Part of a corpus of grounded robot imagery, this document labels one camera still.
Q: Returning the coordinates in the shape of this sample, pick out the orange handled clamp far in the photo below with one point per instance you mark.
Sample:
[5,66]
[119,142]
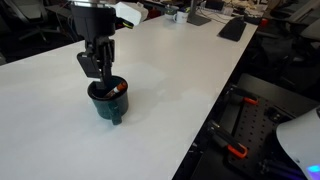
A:
[246,96]

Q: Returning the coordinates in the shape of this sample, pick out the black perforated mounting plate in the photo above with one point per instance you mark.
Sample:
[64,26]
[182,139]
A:
[255,128]

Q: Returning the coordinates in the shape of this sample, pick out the orange handled clamp near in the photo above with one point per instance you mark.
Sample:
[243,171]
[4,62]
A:
[233,146]

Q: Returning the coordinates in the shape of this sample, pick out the black keyboard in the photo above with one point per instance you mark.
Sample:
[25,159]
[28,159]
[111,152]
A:
[233,30]

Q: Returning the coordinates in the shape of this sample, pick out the orange capped white marker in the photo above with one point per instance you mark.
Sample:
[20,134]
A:
[120,87]

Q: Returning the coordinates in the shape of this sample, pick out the grey monitor stand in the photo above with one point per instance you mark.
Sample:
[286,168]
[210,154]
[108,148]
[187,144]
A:
[195,19]

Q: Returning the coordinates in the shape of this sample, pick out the black office chair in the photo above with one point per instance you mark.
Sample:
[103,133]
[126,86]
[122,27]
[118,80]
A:
[30,12]

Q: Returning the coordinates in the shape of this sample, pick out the white coffee mug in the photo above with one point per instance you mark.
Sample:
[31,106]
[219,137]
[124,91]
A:
[180,17]

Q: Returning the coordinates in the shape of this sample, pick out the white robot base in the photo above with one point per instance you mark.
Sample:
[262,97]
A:
[300,139]

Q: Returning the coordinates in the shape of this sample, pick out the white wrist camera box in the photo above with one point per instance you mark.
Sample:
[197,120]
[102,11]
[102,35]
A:
[131,14]

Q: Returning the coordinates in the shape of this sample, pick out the dark green ceramic mug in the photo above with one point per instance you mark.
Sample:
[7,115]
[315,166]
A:
[110,108]

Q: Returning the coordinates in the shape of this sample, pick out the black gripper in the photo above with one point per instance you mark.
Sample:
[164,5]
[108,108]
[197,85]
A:
[95,24]

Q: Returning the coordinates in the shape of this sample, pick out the orange handled clamp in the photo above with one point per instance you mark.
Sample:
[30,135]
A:
[233,146]
[246,96]

